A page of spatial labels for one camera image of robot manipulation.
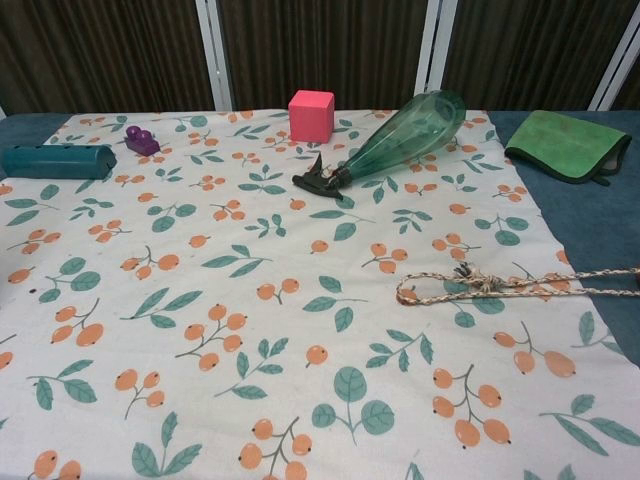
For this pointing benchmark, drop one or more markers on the floral print tablecloth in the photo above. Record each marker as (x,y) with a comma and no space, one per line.
(200,280)

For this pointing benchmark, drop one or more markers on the green glass bottle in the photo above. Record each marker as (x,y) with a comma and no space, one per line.
(400,138)

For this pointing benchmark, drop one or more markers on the pink cube block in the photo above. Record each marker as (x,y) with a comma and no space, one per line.
(310,116)

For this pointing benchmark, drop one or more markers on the teal rectangular block with holes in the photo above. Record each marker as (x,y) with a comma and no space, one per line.
(55,161)

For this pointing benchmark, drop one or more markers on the green folded microfiber cloth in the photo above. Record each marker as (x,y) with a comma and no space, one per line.
(564,146)

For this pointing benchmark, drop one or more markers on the purple toy brick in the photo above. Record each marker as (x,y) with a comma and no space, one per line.
(142,141)

